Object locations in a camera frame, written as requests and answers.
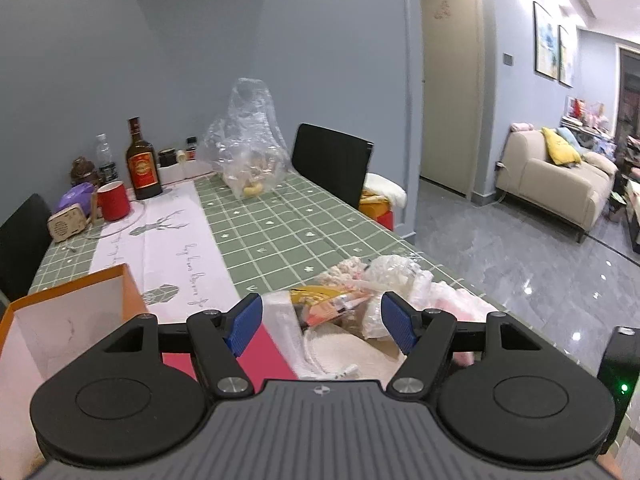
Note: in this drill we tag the yellow pillow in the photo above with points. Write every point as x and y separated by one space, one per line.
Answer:
560 147

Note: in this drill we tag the cream door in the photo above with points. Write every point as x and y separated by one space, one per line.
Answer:
447 110

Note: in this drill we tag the large framed picture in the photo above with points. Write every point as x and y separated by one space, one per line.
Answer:
546 42

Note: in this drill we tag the red mug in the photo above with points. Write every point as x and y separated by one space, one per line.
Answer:
114 205

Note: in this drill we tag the pink white knitted cloth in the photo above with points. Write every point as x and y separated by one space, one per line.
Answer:
345 270

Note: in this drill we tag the clear plastic bag with snacks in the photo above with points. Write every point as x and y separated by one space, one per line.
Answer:
245 160

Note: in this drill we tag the wall light switch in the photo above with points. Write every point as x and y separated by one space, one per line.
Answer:
508 59

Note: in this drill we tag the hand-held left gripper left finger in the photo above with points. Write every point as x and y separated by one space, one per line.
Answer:
244 322

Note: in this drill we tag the yellow snack packet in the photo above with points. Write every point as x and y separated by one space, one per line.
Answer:
320 296

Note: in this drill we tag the cream cloth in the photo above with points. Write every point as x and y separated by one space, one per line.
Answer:
345 355

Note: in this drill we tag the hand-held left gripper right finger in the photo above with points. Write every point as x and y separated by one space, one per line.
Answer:
399 321

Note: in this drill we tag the light blue pillow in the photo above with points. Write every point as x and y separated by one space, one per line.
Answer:
569 136

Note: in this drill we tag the dark brown jar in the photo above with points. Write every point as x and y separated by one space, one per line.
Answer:
84 172

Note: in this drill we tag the white towel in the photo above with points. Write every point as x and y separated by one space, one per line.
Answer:
387 187

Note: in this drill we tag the brown liquor bottle red label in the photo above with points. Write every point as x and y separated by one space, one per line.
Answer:
142 170

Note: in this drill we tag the beige sofa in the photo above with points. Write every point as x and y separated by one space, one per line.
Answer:
550 185

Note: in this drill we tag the cluttered side shelf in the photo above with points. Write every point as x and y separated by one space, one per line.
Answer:
587 117

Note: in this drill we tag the white deer print table runner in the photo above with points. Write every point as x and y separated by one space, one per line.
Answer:
165 250

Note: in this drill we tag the small dark sauce bottle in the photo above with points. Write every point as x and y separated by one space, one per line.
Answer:
191 149

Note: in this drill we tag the black chair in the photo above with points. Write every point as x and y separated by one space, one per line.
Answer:
22 245
325 160

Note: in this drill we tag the small wooden radio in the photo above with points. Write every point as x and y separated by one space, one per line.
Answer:
67 222

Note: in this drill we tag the white condiment tray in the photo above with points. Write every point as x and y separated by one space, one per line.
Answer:
175 174

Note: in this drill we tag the orange cardboard box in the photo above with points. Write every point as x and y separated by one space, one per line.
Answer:
60 320

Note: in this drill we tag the red flat box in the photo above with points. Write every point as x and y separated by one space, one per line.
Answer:
270 360

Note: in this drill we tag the purple round container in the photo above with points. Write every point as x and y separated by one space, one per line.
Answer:
75 197

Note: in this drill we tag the clear plastic water bottle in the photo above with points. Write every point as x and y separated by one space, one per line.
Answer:
106 157

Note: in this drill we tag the red and yellow box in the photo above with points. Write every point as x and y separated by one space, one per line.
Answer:
381 215

